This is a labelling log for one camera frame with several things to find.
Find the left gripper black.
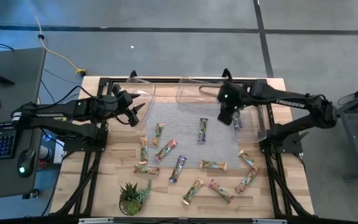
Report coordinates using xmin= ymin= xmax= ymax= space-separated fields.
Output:
xmin=110 ymin=83 xmax=146 ymax=128

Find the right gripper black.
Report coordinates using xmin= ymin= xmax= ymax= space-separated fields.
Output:
xmin=217 ymin=80 xmax=252 ymax=126

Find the purple wrapper granola bar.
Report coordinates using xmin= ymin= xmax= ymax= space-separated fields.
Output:
xmin=168 ymin=154 xmax=188 ymax=184
xmin=232 ymin=111 xmax=243 ymax=130
xmin=197 ymin=117 xmax=209 ymax=144

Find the orange wrapper granola bar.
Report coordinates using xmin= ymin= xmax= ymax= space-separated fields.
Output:
xmin=152 ymin=121 xmax=166 ymax=148
xmin=181 ymin=177 xmax=204 ymax=206
xmin=139 ymin=136 xmax=149 ymax=166
xmin=198 ymin=159 xmax=229 ymax=172
xmin=237 ymin=149 xmax=261 ymax=173

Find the clear plastic bin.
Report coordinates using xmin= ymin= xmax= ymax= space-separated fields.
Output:
xmin=175 ymin=77 xmax=226 ymax=111
xmin=230 ymin=102 xmax=267 ymax=144
xmin=113 ymin=77 xmax=157 ymax=130

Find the grey woven table mat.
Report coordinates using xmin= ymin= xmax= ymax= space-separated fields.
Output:
xmin=145 ymin=101 xmax=241 ymax=170

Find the white box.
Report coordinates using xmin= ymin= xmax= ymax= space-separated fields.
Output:
xmin=53 ymin=139 xmax=67 ymax=165

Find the potted green succulent plant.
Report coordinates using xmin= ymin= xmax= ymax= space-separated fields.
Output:
xmin=118 ymin=179 xmax=153 ymax=217

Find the white and red can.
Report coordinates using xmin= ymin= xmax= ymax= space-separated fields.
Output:
xmin=38 ymin=144 xmax=53 ymax=169

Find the grey desk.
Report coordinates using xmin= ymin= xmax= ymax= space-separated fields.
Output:
xmin=0 ymin=46 xmax=48 ymax=202

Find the black computer mouse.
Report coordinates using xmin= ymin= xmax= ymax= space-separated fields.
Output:
xmin=17 ymin=148 xmax=37 ymax=179

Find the small black bar part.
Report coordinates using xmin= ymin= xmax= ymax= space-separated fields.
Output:
xmin=0 ymin=73 xmax=16 ymax=86

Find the thin black floor cable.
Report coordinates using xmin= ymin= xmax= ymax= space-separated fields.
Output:
xmin=42 ymin=68 xmax=84 ymax=85

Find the black aluminium table frame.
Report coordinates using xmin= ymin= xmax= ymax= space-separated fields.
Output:
xmin=50 ymin=68 xmax=315 ymax=218

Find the yellow floor cable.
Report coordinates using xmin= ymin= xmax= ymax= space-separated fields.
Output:
xmin=23 ymin=0 xmax=88 ymax=78

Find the black cart cable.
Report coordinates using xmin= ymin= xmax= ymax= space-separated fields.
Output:
xmin=336 ymin=92 xmax=358 ymax=107

